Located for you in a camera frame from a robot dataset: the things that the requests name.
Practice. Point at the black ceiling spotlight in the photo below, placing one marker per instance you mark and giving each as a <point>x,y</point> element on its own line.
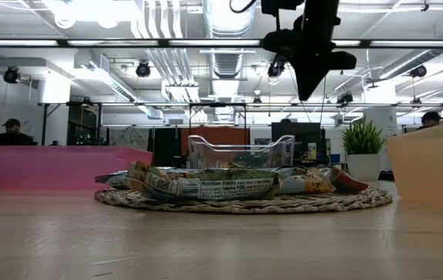
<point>345,98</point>
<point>11,75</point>
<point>274,71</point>
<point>417,71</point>
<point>143,69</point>

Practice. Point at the person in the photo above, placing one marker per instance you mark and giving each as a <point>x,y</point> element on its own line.
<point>13,138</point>
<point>429,118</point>

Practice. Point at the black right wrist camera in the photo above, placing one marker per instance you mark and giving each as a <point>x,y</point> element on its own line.
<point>280,5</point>

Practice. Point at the black monitor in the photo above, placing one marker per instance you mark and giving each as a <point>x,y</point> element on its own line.
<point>295,136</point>

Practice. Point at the pink plastic bin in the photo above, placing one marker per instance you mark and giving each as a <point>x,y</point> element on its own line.
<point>50,167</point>

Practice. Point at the white building column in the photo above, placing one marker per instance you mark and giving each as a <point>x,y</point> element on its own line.
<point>388,124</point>

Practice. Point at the long ceiling light bar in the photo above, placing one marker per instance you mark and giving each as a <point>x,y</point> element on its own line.
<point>109,43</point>

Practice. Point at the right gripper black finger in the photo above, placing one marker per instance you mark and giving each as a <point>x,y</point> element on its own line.
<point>300,78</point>
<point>314,74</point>

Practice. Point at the clear plastic bin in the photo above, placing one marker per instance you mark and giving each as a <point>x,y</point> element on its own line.
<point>241,155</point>

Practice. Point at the round woven straw placemat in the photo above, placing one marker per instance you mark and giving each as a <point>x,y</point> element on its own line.
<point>245,206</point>

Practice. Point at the green plant in white pot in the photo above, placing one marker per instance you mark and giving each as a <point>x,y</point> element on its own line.
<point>363,167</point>

